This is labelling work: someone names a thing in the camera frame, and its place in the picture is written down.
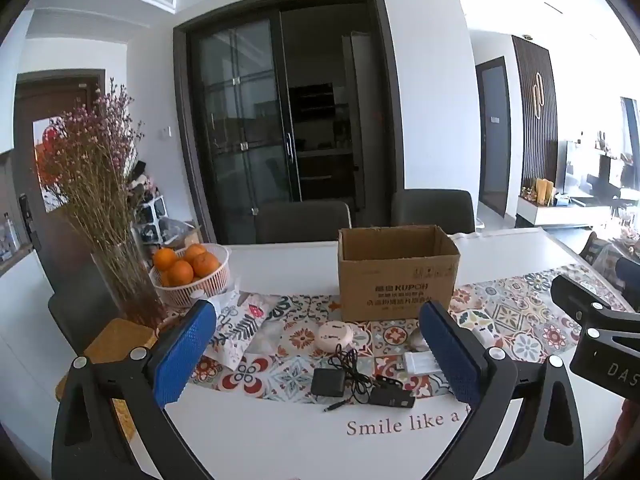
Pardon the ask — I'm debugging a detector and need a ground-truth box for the small black device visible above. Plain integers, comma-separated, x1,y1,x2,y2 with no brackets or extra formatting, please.
368,375,417,410

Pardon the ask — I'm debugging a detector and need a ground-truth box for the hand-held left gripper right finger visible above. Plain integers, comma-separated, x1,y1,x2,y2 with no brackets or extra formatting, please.
419,301,585,480

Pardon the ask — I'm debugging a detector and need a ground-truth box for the patterned fabric chair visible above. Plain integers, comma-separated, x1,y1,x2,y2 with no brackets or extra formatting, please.
580,232,626,273

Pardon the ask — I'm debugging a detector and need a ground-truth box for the person's right forearm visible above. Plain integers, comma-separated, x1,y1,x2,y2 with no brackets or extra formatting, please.
597,400,640,468

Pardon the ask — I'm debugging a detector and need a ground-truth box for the round pink device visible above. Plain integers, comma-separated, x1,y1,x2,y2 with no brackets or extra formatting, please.
316,321,357,359

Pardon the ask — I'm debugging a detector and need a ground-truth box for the cork board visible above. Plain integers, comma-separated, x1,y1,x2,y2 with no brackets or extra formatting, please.
55,317,159,403

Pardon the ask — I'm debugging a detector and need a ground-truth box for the dark side chair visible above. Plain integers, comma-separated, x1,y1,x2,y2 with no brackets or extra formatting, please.
47,274,118,357

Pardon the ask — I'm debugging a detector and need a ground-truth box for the grey dining chair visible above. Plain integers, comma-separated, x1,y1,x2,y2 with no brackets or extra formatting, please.
390,189,476,235
255,201,353,245

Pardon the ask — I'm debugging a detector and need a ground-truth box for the white storage rack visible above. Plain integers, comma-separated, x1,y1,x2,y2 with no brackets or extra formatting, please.
127,160,168,242

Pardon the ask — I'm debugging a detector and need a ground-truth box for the clear glass vase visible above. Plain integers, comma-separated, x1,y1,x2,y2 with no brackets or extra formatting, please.
91,239,169,330

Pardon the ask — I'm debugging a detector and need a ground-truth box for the brown wooden door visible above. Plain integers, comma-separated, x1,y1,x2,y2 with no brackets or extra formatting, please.
14,69,107,266

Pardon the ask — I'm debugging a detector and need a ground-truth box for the red door decoration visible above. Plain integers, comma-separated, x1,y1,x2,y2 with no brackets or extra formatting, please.
33,116,68,213

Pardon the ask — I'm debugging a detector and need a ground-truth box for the dark glass sliding door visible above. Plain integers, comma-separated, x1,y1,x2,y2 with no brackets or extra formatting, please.
173,0,402,247

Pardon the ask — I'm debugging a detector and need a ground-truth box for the white tv cabinet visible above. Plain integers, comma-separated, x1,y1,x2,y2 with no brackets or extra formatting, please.
515,194,618,232

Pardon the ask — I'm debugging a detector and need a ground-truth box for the white slatted fruit basket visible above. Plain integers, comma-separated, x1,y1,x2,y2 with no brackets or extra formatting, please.
149,243,234,309

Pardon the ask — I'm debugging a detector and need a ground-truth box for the patterned tile-print table runner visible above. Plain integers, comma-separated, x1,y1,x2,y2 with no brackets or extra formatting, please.
162,262,635,405

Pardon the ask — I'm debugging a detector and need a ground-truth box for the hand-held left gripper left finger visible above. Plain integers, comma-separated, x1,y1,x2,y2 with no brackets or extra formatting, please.
50,300,218,480

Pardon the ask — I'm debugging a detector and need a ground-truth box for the flat screen tv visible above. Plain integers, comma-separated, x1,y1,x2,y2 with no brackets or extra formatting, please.
564,139,603,197

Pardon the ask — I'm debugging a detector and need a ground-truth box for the brown cardboard box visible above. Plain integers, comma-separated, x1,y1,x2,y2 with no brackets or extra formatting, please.
337,225,461,322

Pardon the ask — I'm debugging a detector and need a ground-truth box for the black power adapter with cable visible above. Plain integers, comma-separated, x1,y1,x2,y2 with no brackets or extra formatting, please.
310,349,377,414

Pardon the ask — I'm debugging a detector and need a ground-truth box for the dark slatted wall panel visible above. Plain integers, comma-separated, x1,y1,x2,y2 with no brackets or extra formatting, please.
511,34,559,202

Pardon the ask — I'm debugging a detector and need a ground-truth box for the white cloth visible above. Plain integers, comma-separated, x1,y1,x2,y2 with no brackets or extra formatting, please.
212,291,243,313

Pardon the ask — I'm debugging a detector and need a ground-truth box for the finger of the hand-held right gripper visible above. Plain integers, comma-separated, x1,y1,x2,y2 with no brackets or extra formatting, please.
616,257,640,292
550,274,618,341

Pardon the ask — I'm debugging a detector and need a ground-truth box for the white battery charger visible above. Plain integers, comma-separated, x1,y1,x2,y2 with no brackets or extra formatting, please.
402,352,444,375

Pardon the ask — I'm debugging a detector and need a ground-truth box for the dark interior door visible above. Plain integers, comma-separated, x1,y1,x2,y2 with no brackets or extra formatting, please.
475,57,513,219

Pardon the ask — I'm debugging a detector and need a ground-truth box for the dried pink flower bunch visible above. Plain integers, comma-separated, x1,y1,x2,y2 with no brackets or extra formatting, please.
37,77,151,261

